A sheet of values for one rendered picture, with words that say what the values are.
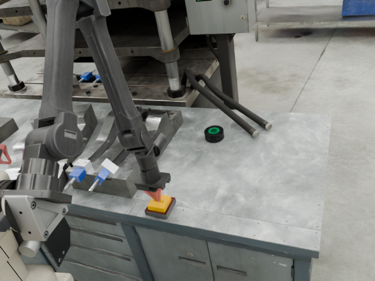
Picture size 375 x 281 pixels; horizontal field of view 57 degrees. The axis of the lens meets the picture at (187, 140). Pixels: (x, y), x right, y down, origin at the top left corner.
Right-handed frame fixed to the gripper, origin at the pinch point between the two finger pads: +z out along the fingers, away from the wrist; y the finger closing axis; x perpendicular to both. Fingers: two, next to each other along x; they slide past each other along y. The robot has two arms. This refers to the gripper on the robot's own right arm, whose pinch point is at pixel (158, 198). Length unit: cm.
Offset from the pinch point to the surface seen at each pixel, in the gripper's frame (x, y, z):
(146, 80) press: -95, 54, 6
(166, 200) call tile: -0.4, -2.4, 0.9
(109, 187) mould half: -2.0, 20.5, 0.2
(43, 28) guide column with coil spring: -79, 100, -34
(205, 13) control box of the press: -89, 9, -33
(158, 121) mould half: -32.3, 13.0, -8.3
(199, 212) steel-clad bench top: -1.3, -13.2, 4.6
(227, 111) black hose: -53, -9, -2
